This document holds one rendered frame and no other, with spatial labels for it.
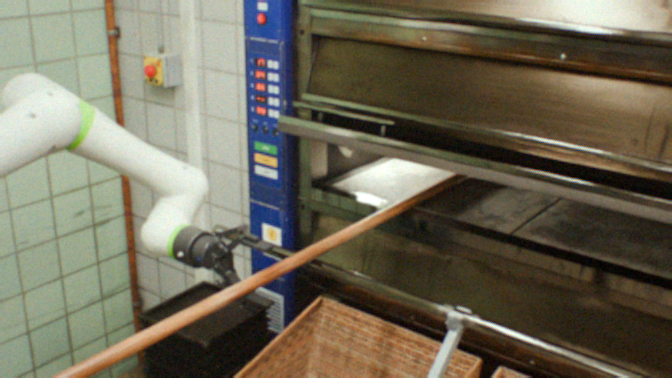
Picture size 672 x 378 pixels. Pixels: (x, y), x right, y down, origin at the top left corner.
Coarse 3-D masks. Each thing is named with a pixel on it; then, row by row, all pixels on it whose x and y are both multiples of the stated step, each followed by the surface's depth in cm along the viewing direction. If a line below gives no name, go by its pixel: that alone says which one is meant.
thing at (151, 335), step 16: (448, 176) 222; (464, 176) 226; (432, 192) 212; (400, 208) 200; (368, 224) 190; (336, 240) 180; (304, 256) 171; (272, 272) 163; (240, 288) 156; (256, 288) 160; (208, 304) 150; (224, 304) 153; (176, 320) 144; (192, 320) 146; (144, 336) 138; (160, 336) 140; (112, 352) 133; (128, 352) 135; (80, 368) 128; (96, 368) 130
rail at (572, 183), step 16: (320, 128) 193; (336, 128) 190; (384, 144) 182; (400, 144) 179; (416, 144) 177; (464, 160) 169; (480, 160) 167; (528, 176) 160; (544, 176) 158; (560, 176) 156; (592, 192) 152; (608, 192) 150; (624, 192) 148; (656, 208) 145
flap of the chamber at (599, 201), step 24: (312, 120) 211; (336, 144) 191; (360, 144) 186; (432, 144) 191; (456, 168) 171; (480, 168) 167; (528, 168) 173; (552, 168) 175; (552, 192) 157; (576, 192) 154; (648, 192) 159; (648, 216) 146
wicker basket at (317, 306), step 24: (312, 312) 224; (336, 312) 222; (360, 312) 217; (288, 336) 217; (312, 336) 227; (336, 336) 223; (360, 336) 217; (384, 336) 212; (408, 336) 208; (288, 360) 219; (312, 360) 228; (336, 360) 223; (360, 360) 217; (384, 360) 213; (408, 360) 208; (432, 360) 203; (480, 360) 195
